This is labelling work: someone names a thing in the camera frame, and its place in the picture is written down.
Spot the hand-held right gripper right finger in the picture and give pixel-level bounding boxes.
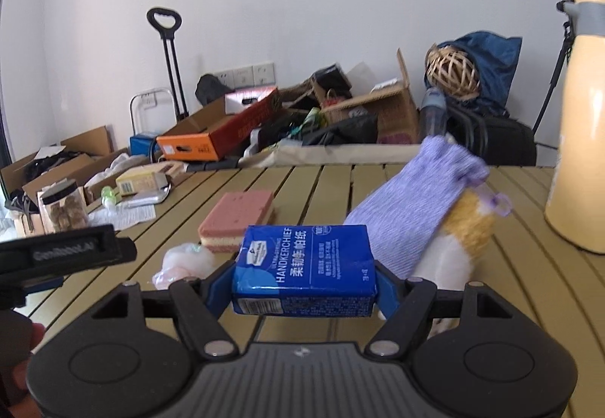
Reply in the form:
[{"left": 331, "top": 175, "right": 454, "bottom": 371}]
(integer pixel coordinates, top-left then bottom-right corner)
[{"left": 366, "top": 260, "right": 513, "bottom": 359}]

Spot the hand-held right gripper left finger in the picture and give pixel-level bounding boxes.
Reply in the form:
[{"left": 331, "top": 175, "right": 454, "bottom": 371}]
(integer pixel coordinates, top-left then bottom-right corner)
[{"left": 90, "top": 260, "right": 237, "bottom": 359}]

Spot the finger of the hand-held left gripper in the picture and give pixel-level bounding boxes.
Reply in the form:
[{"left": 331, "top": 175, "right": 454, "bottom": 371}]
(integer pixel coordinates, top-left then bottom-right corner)
[{"left": 113, "top": 236, "right": 138, "bottom": 265}]

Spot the translucent plastic bag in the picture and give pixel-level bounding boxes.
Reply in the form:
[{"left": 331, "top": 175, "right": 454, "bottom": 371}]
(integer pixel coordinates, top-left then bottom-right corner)
[{"left": 152, "top": 243, "right": 216, "bottom": 291}]

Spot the blue tissue packet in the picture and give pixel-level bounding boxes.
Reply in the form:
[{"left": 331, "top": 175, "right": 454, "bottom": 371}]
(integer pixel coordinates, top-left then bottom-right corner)
[{"left": 231, "top": 224, "right": 379, "bottom": 319}]

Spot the purple knit drawstring pouch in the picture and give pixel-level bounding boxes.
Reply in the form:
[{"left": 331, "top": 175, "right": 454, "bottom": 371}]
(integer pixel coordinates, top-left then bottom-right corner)
[{"left": 343, "top": 135, "right": 513, "bottom": 279}]

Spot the person's left hand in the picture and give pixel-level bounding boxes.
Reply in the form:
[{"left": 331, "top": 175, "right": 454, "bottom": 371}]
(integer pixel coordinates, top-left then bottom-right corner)
[{"left": 0, "top": 322, "right": 48, "bottom": 418}]

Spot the white printed paper sheet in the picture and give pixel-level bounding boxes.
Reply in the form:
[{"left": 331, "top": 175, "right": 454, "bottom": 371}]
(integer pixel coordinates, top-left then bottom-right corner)
[{"left": 87, "top": 203, "right": 157, "bottom": 231}]

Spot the clear snack jar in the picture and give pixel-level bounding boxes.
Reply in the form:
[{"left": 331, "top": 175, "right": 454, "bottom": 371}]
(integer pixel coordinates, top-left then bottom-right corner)
[{"left": 37, "top": 179, "right": 90, "bottom": 234}]

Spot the silver foil pack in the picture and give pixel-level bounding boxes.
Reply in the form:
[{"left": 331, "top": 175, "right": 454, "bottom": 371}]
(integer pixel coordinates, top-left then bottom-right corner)
[{"left": 123, "top": 184, "right": 171, "bottom": 207}]

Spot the yellow carton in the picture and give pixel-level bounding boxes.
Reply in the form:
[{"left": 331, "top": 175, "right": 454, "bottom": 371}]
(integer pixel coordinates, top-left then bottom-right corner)
[{"left": 115, "top": 163, "right": 171, "bottom": 197}]

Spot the orange and white plush toy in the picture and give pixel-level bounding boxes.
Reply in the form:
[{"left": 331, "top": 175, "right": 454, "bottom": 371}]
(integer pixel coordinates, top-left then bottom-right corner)
[{"left": 406, "top": 189, "right": 497, "bottom": 338}]

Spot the pink layered sponge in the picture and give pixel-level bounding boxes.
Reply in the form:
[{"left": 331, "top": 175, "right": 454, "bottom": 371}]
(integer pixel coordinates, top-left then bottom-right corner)
[{"left": 197, "top": 190, "right": 276, "bottom": 254}]

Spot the white plastic bag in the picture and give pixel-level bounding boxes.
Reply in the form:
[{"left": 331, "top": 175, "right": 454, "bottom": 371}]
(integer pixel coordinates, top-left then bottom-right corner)
[{"left": 101, "top": 152, "right": 143, "bottom": 178}]

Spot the open flat cardboard box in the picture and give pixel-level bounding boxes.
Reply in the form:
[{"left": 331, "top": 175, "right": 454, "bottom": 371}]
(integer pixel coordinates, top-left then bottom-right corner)
[
  {"left": 0, "top": 125, "right": 114, "bottom": 192},
  {"left": 21, "top": 149, "right": 133, "bottom": 211}
]

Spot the blue box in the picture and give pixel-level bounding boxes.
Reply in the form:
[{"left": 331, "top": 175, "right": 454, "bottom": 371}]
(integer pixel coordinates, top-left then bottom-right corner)
[{"left": 130, "top": 133, "right": 161, "bottom": 159}]

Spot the orange cardboard box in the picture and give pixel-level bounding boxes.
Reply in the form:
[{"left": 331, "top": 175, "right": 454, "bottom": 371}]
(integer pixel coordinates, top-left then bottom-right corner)
[{"left": 156, "top": 90, "right": 284, "bottom": 161}]

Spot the white metal rack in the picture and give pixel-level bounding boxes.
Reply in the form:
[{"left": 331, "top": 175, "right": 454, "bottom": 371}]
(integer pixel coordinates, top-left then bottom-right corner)
[{"left": 129, "top": 87, "right": 179, "bottom": 138}]

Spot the black cloth bag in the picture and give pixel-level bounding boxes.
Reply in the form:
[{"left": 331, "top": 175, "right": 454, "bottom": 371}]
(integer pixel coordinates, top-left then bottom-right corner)
[{"left": 302, "top": 113, "right": 379, "bottom": 146}]

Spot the large open cardboard box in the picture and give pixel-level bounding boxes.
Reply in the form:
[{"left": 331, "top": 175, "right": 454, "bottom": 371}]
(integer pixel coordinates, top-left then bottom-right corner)
[{"left": 321, "top": 48, "right": 421, "bottom": 145}]

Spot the grey blue water bottle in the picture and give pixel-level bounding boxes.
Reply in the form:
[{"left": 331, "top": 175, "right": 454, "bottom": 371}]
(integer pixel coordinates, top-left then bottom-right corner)
[{"left": 420, "top": 87, "right": 447, "bottom": 142}]

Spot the black cloth bundle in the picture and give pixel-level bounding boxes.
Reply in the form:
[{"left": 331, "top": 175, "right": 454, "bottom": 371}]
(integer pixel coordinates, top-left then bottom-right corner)
[{"left": 195, "top": 74, "right": 234, "bottom": 106}]

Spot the pink and white box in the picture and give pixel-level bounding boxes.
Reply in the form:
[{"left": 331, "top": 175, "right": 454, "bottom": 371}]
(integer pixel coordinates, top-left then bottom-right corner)
[{"left": 224, "top": 86, "right": 279, "bottom": 115}]

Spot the black suitcase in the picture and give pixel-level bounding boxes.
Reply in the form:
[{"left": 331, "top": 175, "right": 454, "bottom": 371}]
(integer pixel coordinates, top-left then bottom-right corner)
[{"left": 444, "top": 101, "right": 537, "bottom": 166}]

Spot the woven wicker ball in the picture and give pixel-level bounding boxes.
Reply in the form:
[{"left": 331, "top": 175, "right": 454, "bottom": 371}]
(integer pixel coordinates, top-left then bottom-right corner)
[{"left": 425, "top": 44, "right": 482, "bottom": 98}]

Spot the cream thermos jug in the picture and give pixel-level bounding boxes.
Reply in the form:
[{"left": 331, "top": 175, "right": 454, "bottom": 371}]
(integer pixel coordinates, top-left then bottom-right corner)
[{"left": 543, "top": 0, "right": 605, "bottom": 254}]

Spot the blue fabric bag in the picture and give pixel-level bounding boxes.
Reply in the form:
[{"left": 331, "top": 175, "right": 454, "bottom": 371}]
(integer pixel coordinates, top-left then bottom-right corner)
[{"left": 437, "top": 31, "right": 523, "bottom": 116}]

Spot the black tripod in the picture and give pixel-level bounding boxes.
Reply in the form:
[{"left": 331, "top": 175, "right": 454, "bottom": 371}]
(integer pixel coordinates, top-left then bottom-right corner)
[{"left": 532, "top": 0, "right": 575, "bottom": 140}]

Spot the black telescopic pull handle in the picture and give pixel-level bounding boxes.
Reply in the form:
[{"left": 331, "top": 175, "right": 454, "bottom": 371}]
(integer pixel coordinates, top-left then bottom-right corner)
[{"left": 146, "top": 7, "right": 190, "bottom": 121}]

